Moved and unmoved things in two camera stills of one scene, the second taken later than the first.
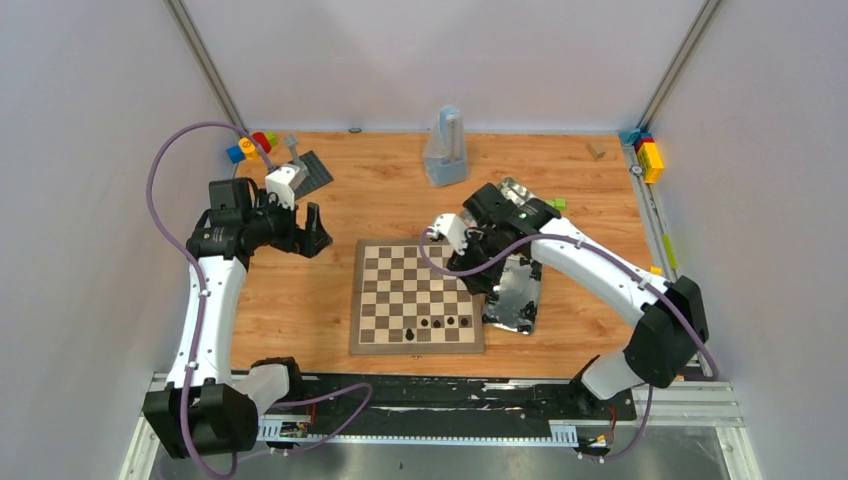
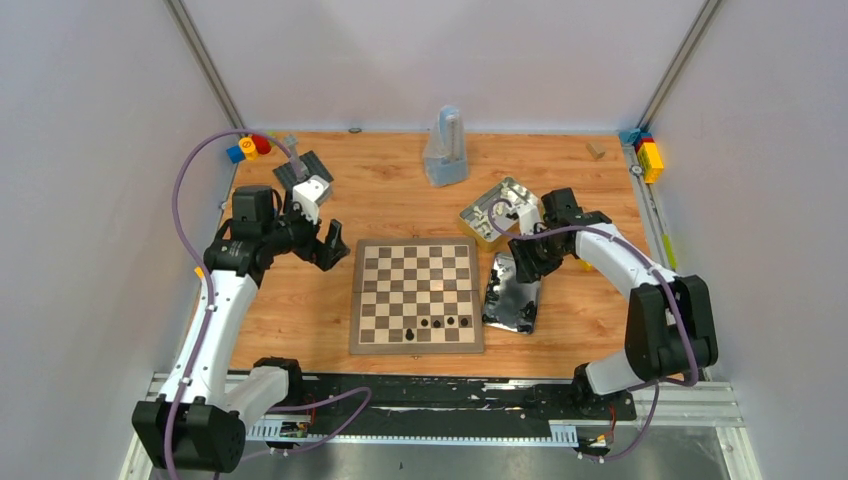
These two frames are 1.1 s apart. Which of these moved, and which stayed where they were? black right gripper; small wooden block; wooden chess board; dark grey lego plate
Moved: black right gripper
Stayed: small wooden block; wooden chess board; dark grey lego plate
